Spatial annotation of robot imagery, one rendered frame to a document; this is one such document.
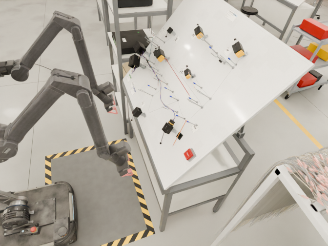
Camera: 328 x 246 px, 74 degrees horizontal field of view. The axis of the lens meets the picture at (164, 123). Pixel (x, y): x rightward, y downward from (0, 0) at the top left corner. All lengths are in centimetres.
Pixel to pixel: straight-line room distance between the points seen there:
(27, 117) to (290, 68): 112
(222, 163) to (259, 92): 69
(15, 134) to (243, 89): 105
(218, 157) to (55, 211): 141
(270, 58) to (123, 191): 180
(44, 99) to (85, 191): 171
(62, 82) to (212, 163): 120
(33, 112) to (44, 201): 142
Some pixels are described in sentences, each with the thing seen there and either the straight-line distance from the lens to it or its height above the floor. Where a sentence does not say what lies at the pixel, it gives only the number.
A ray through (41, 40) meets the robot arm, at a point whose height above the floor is 160.
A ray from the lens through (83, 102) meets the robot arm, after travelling 81.
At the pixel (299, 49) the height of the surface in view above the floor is 69.
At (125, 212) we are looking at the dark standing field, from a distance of 230.
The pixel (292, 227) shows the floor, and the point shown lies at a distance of 266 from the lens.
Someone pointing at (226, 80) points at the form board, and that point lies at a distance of 132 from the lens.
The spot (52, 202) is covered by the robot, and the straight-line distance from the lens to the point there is 219.
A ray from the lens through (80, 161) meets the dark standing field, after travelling 265.
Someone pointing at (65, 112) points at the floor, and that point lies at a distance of 322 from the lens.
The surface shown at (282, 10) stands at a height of 71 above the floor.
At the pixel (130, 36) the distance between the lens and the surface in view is 234.
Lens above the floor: 215
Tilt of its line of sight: 47 degrees down
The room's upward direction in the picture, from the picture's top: 6 degrees clockwise
